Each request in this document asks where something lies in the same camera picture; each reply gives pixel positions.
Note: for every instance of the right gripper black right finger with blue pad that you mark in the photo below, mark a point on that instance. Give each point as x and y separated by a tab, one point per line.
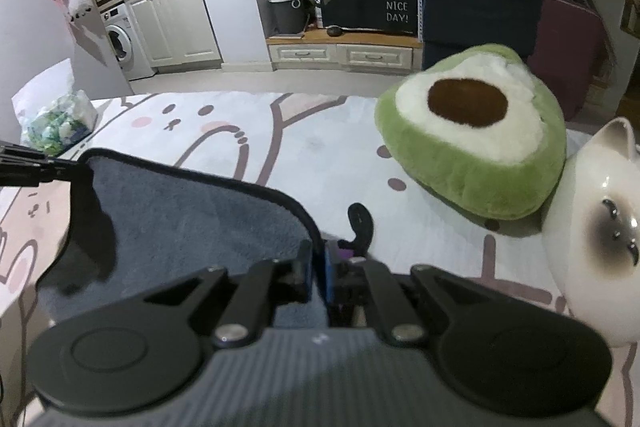
498	352

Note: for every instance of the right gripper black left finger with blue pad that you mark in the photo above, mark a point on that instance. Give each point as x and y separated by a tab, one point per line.
144	350

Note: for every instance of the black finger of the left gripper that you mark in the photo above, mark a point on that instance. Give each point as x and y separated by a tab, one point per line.
22	166

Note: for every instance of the purple and grey towel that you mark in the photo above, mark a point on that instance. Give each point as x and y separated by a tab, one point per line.
136	225

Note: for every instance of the clear bag of candies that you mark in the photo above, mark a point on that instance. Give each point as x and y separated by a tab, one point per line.
52	113

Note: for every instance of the white washing machine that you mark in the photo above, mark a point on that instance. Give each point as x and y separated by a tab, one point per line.
126	44

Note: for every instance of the white ceramic cat figurine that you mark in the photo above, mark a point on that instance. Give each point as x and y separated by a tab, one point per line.
590	231

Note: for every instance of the white kitchen cabinet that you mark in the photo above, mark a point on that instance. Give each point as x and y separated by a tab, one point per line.
174	32

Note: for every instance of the green avocado plush pillow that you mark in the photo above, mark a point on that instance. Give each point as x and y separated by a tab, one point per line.
478	129

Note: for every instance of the dark grey trash bin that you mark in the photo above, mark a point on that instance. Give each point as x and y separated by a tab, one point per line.
290	16

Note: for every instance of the maroon cushion panel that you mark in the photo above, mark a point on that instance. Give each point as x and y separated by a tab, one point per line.
569	40

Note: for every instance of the white drawer bench wood top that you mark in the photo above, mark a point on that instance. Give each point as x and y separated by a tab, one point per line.
352	51

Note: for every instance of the dark navy chair back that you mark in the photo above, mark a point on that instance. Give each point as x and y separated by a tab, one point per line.
451	26

